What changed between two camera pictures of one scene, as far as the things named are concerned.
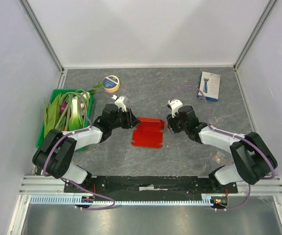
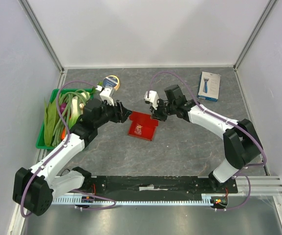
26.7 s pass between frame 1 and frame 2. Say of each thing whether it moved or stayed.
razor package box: stayed
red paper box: moved
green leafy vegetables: stayed
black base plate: stayed
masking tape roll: stayed
